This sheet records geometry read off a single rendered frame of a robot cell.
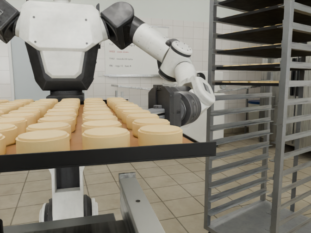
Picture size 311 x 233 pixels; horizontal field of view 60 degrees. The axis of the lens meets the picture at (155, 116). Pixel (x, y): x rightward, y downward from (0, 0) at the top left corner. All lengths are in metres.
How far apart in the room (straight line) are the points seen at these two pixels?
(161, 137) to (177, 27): 4.75
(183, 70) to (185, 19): 4.24
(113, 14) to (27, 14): 0.29
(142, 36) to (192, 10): 4.19
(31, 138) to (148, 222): 0.17
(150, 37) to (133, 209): 0.73
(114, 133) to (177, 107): 0.36
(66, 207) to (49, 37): 0.58
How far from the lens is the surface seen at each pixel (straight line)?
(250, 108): 1.94
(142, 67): 4.69
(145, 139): 0.29
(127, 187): 0.45
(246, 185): 2.07
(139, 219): 0.36
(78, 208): 1.02
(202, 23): 5.25
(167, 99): 0.58
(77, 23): 1.00
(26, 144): 0.27
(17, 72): 4.58
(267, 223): 2.00
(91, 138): 0.27
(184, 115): 0.65
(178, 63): 0.94
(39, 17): 1.01
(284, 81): 1.36
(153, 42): 1.00
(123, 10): 1.07
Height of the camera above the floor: 1.07
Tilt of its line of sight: 8 degrees down
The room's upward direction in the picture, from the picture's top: straight up
